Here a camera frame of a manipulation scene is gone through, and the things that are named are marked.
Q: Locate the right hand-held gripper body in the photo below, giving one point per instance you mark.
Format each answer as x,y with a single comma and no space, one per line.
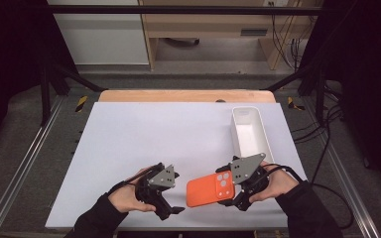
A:
244,170

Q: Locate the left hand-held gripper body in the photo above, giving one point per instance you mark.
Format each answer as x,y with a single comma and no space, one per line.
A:
160,180

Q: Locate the orange phone case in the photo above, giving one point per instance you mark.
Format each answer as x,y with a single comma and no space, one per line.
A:
205,191

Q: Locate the white rectangular plastic box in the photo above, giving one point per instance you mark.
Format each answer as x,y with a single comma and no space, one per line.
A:
251,135

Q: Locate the person's right hand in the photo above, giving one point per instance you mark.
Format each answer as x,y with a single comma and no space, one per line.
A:
279,183

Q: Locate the person's left hand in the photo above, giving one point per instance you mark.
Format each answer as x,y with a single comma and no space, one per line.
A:
125,198

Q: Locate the white table mat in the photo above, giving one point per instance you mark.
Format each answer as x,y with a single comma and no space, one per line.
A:
162,139

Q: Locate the wooden table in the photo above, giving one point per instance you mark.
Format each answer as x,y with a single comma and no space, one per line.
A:
178,95

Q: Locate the light wooden desk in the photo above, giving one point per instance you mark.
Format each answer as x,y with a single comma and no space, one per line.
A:
211,23

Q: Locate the white cabinet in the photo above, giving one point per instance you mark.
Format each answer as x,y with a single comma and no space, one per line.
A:
102,36

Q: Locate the black curtain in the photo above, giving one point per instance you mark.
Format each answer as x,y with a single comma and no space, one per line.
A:
360,49
10,49

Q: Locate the black diagonal frame strut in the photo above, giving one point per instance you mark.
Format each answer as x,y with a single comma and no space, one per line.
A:
291,77
76,79

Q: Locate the aluminium floor rail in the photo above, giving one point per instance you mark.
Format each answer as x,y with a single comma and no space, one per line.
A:
20,172
354,198

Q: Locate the black horizontal frame bar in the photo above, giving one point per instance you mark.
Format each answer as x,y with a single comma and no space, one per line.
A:
178,9

